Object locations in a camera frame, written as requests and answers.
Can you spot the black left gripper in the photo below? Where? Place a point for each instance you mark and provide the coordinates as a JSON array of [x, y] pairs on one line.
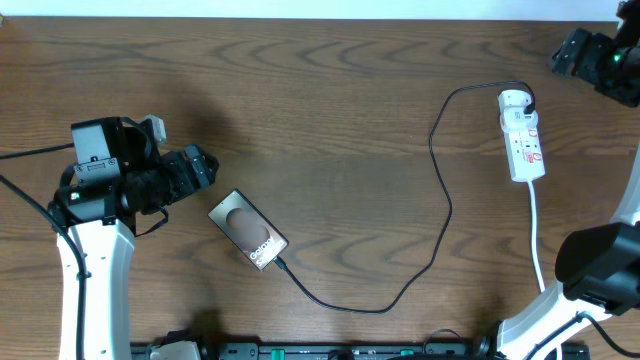
[[189, 170]]

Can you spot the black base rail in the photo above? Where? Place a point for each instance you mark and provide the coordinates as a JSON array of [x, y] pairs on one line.
[[253, 351]]

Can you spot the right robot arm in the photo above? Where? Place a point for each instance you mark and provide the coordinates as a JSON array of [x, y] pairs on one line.
[[596, 269]]

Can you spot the white USB charger plug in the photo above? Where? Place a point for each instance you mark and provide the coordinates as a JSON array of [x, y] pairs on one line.
[[513, 98]]

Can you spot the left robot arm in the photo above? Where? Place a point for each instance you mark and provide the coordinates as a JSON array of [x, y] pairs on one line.
[[97, 217]]

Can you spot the white power strip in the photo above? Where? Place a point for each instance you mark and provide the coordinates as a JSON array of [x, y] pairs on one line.
[[523, 148]]

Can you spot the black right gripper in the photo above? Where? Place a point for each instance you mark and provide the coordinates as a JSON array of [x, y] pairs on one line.
[[587, 68]]

